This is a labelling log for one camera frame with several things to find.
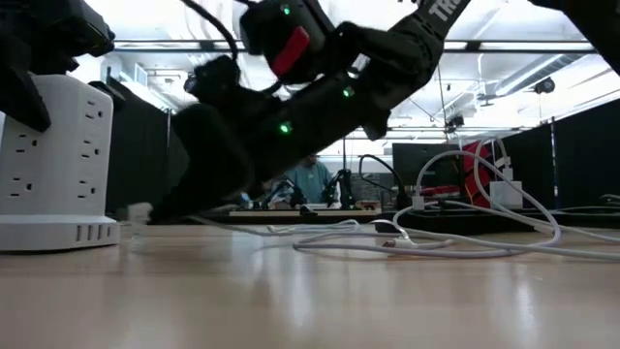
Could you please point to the black ceiling spotlight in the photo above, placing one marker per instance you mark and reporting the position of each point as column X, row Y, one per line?
column 545, row 85
column 454, row 123

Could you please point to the black curtain partition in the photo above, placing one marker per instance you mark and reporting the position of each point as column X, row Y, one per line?
column 581, row 160
column 140, row 160

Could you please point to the small black robot arm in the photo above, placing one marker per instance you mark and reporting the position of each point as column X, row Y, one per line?
column 345, row 186
column 293, row 196

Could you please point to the white USB charger brick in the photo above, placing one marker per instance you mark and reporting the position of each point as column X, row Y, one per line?
column 506, row 196

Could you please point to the white tower power strip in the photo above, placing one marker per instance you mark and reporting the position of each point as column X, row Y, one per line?
column 58, row 184

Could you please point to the red panel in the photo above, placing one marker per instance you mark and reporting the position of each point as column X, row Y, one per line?
column 470, row 167

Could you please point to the black monitor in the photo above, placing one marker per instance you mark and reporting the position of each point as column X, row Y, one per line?
column 412, row 165

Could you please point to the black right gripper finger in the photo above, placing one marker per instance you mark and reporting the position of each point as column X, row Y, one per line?
column 208, row 155

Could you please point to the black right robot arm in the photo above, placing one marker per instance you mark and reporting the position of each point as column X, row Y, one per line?
column 412, row 43

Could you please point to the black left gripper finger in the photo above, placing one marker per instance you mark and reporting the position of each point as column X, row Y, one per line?
column 109, row 94
column 21, row 97

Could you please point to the black light bar beam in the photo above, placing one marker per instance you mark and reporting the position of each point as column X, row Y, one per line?
column 533, row 46

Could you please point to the person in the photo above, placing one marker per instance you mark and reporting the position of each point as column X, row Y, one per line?
column 315, row 181

